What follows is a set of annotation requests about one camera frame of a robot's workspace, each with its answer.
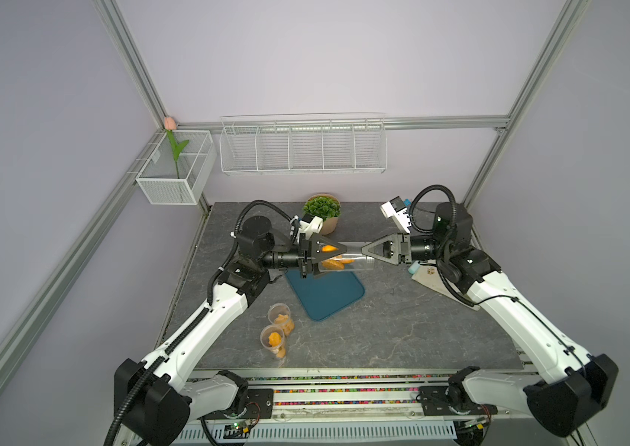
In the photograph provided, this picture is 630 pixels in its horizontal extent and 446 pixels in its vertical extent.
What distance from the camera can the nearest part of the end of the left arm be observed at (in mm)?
563

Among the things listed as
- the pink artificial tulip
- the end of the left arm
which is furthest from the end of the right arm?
the pink artificial tulip

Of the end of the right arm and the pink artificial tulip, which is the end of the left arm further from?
the pink artificial tulip
